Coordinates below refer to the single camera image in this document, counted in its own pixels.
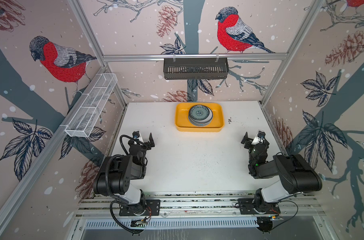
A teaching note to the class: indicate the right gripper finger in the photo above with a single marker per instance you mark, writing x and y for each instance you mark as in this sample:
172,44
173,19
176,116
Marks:
261,135
246,141

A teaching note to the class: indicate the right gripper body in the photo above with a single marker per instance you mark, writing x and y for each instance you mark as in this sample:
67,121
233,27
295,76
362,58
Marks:
251,151

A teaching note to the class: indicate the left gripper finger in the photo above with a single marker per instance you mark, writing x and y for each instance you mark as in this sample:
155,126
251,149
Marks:
151,141
136,135

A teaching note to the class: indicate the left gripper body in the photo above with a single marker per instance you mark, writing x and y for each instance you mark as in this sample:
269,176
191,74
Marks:
146,147

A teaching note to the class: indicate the white plate green motif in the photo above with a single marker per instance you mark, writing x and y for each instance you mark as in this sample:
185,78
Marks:
200,123

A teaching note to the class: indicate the small teal patterned plate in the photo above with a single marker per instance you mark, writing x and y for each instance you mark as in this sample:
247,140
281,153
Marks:
199,113

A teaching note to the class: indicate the small black plate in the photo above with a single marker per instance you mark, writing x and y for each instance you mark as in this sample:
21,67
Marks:
210,116

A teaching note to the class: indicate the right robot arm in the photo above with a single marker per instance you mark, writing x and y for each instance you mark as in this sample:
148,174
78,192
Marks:
296,176

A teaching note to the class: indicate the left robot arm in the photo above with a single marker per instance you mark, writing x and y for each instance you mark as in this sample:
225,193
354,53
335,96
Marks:
116,172

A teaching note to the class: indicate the yellow plastic bin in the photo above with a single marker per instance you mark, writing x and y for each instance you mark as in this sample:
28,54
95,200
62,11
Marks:
183,124

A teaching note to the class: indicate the black hanging basket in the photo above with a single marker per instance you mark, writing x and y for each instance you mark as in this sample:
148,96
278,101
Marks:
195,68

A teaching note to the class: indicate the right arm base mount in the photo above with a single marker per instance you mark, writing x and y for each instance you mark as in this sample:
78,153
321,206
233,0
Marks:
250,206

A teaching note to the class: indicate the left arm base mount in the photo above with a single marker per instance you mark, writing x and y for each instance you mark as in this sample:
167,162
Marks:
147,208

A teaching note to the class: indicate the horizontal aluminium rail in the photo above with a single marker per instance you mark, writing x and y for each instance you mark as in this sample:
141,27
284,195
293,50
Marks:
143,58

